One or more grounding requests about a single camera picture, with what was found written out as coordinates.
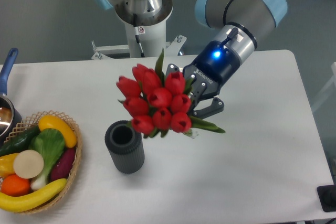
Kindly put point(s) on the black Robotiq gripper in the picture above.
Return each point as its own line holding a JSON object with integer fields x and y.
{"x": 212, "y": 68}

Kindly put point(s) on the red tulip bouquet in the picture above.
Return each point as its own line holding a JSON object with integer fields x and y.
{"x": 159, "y": 102}

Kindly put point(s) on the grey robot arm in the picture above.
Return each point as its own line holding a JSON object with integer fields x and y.
{"x": 242, "y": 24}

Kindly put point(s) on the dark grey ribbed vase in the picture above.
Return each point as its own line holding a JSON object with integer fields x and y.
{"x": 125, "y": 147}

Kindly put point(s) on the green bok choy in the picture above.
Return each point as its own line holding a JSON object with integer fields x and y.
{"x": 50, "y": 144}

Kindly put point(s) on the purple sweet potato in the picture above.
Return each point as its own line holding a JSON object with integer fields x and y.
{"x": 64, "y": 165}

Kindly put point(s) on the black device at edge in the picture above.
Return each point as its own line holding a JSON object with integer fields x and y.
{"x": 326, "y": 195}

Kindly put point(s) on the woven wicker basket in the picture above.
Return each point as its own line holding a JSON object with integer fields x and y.
{"x": 32, "y": 121}

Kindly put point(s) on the green cucumber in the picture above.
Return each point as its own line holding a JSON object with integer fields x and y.
{"x": 20, "y": 142}

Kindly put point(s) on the beige round disc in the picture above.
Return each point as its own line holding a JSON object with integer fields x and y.
{"x": 28, "y": 164}

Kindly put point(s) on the yellow bell pepper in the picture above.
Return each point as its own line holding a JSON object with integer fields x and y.
{"x": 6, "y": 164}

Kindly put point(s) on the orange fruit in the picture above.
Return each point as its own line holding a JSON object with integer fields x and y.
{"x": 15, "y": 186}

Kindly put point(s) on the yellow banana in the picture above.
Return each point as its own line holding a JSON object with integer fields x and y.
{"x": 32, "y": 200}

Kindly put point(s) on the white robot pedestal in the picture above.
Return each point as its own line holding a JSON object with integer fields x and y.
{"x": 145, "y": 27}

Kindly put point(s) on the blue handled saucepan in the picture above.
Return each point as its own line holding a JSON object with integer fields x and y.
{"x": 9, "y": 115}

